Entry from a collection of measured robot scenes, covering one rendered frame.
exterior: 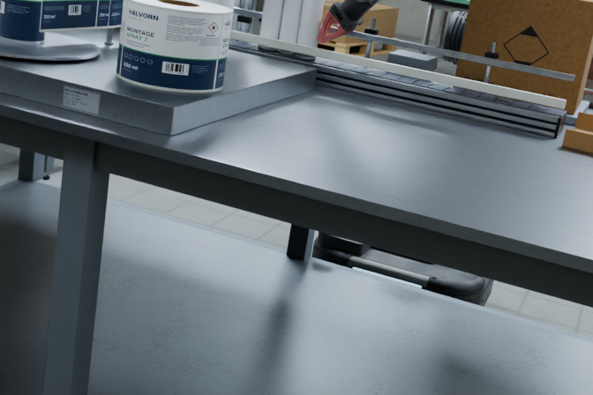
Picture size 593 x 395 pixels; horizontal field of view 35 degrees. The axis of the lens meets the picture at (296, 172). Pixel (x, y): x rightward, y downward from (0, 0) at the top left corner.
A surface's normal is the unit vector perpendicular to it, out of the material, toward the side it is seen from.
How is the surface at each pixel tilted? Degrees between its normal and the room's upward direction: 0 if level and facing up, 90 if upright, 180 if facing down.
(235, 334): 0
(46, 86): 90
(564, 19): 90
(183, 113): 90
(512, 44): 90
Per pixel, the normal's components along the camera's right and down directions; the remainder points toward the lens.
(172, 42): 0.09, 0.29
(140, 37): -0.47, 0.17
